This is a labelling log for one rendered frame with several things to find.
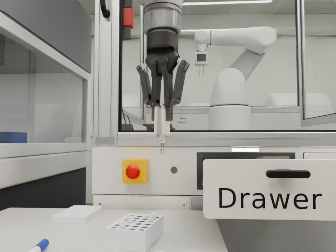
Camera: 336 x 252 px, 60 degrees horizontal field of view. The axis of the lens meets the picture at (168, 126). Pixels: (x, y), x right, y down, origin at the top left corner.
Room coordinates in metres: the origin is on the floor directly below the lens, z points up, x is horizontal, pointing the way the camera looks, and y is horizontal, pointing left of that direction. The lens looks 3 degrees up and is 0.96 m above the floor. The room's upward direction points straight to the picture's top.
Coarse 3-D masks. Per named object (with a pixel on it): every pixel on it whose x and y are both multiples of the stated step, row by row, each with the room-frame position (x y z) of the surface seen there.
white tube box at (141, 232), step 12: (144, 216) 0.66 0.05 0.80; (156, 216) 0.66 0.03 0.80; (108, 228) 0.56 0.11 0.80; (132, 228) 0.57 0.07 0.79; (144, 228) 0.57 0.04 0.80; (156, 228) 0.61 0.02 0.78; (108, 240) 0.56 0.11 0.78; (120, 240) 0.55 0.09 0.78; (132, 240) 0.55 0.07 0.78; (144, 240) 0.54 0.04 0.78
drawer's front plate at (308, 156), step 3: (306, 153) 0.86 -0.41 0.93; (309, 153) 0.85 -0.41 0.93; (312, 153) 0.85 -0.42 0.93; (315, 153) 0.85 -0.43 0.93; (318, 153) 0.85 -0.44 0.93; (321, 153) 0.85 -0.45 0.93; (324, 153) 0.85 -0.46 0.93; (327, 153) 0.85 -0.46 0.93; (330, 153) 0.85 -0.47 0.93; (333, 153) 0.85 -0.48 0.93; (306, 156) 0.85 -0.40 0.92; (309, 156) 0.85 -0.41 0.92; (312, 156) 0.85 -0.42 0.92; (315, 156) 0.85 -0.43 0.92; (318, 156) 0.85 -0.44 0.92; (321, 156) 0.85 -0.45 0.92; (324, 156) 0.85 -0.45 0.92; (327, 156) 0.85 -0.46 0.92; (330, 156) 0.85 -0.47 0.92; (333, 156) 0.85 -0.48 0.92
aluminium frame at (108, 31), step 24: (96, 0) 0.91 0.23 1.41; (120, 0) 0.92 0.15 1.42; (96, 24) 0.91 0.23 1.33; (120, 24) 0.92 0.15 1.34; (96, 48) 0.91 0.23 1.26; (120, 48) 0.92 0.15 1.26; (96, 72) 0.91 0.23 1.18; (120, 72) 0.92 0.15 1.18; (96, 96) 0.91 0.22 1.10; (120, 96) 0.92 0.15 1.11; (96, 120) 0.91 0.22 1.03; (120, 120) 0.92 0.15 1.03; (96, 144) 0.91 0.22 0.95; (120, 144) 0.90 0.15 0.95; (144, 144) 0.90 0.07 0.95; (168, 144) 0.89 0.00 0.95; (192, 144) 0.89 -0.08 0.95; (216, 144) 0.88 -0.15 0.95; (240, 144) 0.88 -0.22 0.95; (264, 144) 0.87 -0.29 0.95; (288, 144) 0.87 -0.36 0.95; (312, 144) 0.86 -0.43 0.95
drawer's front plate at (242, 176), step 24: (216, 168) 0.55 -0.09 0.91; (240, 168) 0.55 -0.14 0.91; (264, 168) 0.54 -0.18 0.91; (288, 168) 0.54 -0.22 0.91; (312, 168) 0.54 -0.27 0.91; (216, 192) 0.55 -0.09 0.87; (240, 192) 0.55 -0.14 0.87; (264, 192) 0.54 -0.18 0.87; (288, 192) 0.54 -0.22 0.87; (312, 192) 0.54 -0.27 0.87; (216, 216) 0.55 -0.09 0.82; (240, 216) 0.55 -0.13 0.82; (264, 216) 0.54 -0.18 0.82; (288, 216) 0.54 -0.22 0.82; (312, 216) 0.54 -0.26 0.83
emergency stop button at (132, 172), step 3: (132, 165) 0.83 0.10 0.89; (135, 165) 0.84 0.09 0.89; (129, 168) 0.83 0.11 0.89; (132, 168) 0.83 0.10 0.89; (135, 168) 0.83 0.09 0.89; (138, 168) 0.83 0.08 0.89; (126, 171) 0.83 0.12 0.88; (129, 171) 0.83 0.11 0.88; (132, 171) 0.83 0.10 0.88; (135, 171) 0.83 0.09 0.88; (138, 171) 0.83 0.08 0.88; (126, 174) 0.83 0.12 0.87; (129, 174) 0.83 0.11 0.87; (132, 174) 0.83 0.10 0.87; (135, 174) 0.83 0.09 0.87; (138, 174) 0.83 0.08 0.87; (129, 177) 0.83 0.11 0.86; (132, 177) 0.83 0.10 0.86; (135, 177) 0.83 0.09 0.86
